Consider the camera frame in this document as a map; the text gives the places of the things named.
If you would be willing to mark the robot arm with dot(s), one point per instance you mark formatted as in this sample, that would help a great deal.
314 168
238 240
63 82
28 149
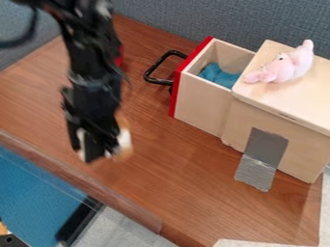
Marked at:
88 38

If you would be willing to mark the blue cloth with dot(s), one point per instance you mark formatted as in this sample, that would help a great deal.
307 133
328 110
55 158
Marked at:
219 75

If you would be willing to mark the grey tape strip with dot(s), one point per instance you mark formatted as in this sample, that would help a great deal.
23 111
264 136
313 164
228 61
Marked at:
261 159

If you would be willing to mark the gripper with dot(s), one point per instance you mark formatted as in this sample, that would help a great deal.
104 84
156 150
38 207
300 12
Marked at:
92 106

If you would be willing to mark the drawer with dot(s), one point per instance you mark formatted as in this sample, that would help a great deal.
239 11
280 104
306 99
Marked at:
202 90

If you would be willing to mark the cabinet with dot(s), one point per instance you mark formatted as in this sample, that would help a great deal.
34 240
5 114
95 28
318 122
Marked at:
281 119

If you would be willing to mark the pink plush animal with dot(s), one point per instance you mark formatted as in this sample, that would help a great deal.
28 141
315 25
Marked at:
283 66

